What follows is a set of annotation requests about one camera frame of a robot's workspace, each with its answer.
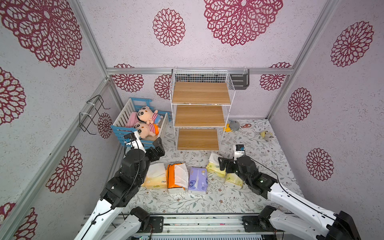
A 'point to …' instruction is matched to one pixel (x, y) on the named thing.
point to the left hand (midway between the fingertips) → (153, 142)
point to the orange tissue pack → (177, 176)
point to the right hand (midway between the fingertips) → (227, 159)
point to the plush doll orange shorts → (145, 130)
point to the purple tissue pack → (197, 181)
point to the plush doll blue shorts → (146, 115)
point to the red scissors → (246, 125)
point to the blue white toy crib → (127, 117)
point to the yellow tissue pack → (156, 176)
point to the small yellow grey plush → (267, 135)
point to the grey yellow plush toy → (233, 125)
